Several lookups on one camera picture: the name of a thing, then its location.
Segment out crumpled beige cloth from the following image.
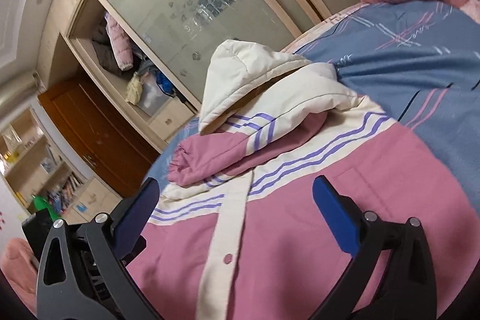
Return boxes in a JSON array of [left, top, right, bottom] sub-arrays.
[[125, 74, 144, 104]]

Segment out row of books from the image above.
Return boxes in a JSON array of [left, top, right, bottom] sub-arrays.
[[45, 172, 85, 214]]

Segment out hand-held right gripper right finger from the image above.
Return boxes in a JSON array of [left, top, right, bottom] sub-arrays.
[[309, 175, 437, 320]]

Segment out pink and white hooded jacket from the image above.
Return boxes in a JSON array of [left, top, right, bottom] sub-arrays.
[[125, 40, 480, 320]]

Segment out white air conditioner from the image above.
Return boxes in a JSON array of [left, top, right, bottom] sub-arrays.
[[0, 73, 40, 126]]

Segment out grey folded clothes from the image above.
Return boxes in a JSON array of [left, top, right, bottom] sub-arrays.
[[135, 55, 158, 78]]

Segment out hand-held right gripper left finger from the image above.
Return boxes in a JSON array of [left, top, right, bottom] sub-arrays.
[[35, 178, 162, 320]]

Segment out brown wooden door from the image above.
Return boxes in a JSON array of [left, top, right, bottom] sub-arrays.
[[37, 78, 160, 199]]

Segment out clear plastic storage box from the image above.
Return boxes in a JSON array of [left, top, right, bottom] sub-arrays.
[[136, 82, 167, 116]]

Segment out blue striped bed sheet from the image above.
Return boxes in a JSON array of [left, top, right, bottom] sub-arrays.
[[144, 1, 480, 208]]

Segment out wardrobe drawer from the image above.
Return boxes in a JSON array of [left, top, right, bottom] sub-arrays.
[[149, 100, 196, 135]]

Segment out blue crumpled cloth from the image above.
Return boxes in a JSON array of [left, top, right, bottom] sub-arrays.
[[155, 73, 175, 97]]

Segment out hanging dark jacket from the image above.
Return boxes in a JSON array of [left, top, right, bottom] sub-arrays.
[[92, 35, 121, 73]]

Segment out hanging pink puffer jacket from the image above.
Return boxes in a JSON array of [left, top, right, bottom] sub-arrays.
[[105, 14, 135, 71]]

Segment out light wooden bookshelf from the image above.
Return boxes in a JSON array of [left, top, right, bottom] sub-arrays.
[[0, 106, 122, 227]]

